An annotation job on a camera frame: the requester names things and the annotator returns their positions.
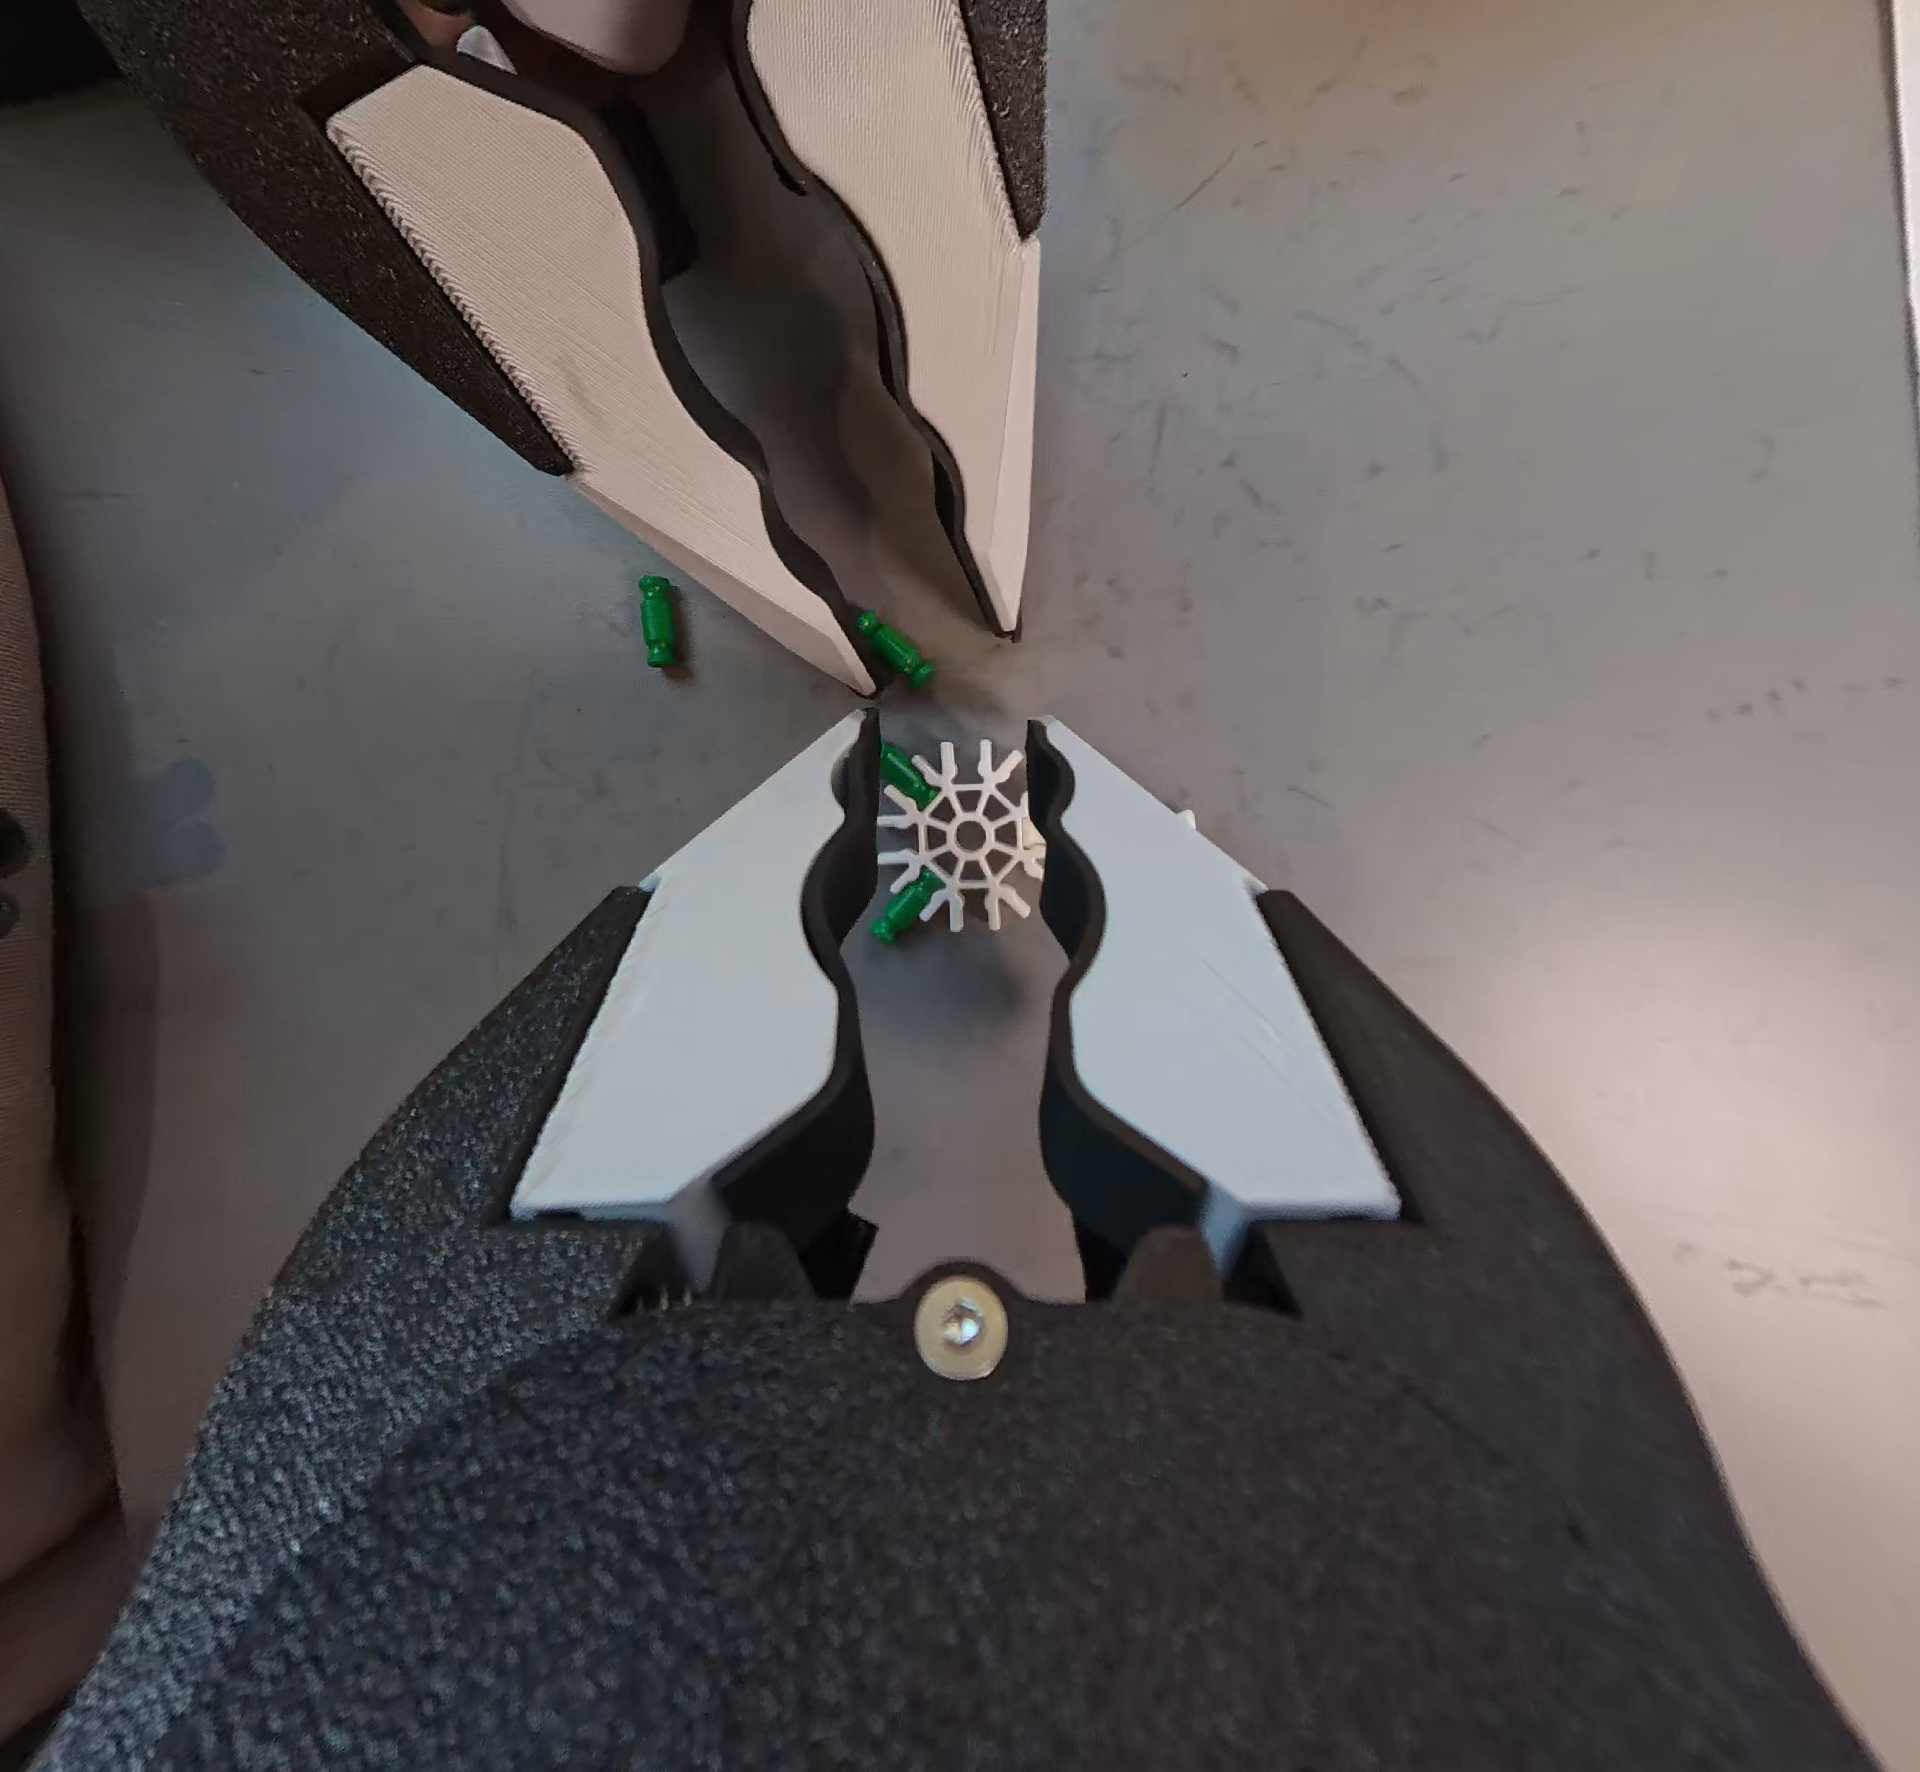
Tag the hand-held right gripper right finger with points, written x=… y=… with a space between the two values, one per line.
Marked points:
x=1217 y=1051

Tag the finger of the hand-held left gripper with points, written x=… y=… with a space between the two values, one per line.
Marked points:
x=918 y=155
x=558 y=271

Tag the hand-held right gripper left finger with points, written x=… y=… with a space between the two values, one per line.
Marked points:
x=707 y=1036

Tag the grey desk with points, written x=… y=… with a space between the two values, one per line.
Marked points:
x=1427 y=603

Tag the white snowflake connector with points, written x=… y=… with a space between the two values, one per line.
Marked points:
x=912 y=812

